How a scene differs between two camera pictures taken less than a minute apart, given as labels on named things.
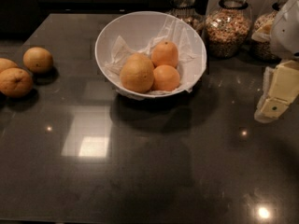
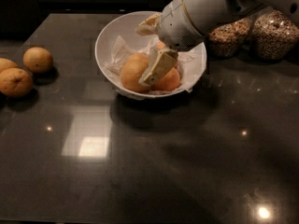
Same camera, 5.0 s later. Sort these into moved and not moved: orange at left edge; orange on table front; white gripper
Moved: white gripper
Not moved: orange at left edge; orange on table front
